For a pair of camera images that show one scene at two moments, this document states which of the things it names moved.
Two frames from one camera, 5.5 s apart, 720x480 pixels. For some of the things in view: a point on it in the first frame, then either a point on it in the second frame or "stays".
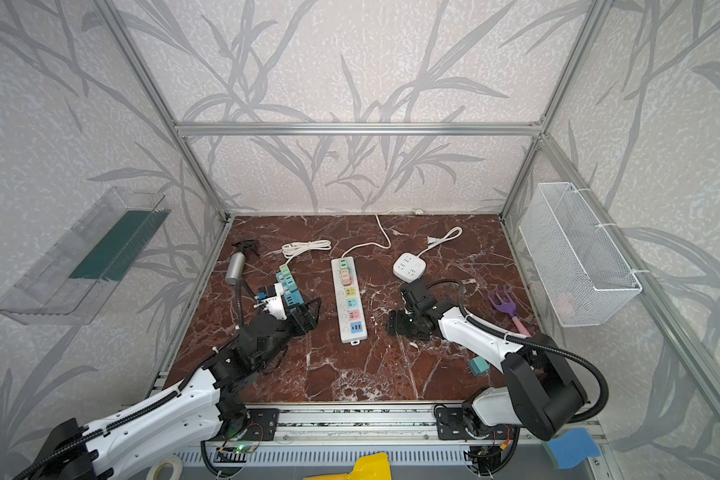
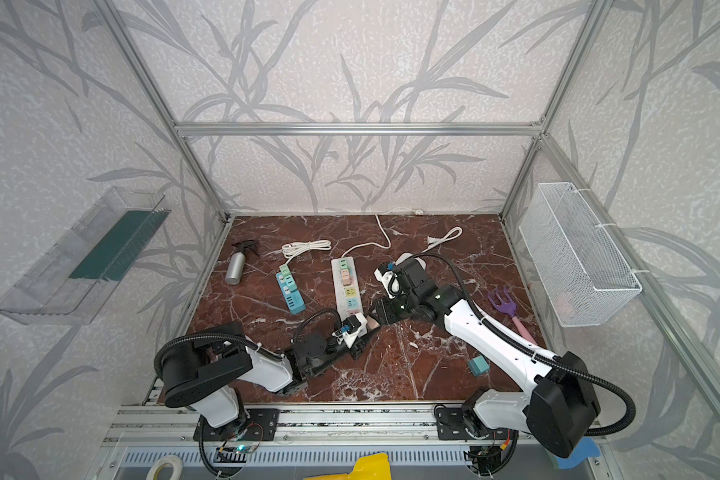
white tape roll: x=175 y=462 stays
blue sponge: x=573 y=446 stays
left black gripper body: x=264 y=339 to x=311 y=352
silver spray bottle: x=236 y=265 stays
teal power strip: x=292 y=298 stays
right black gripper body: x=405 y=323 to x=393 y=302
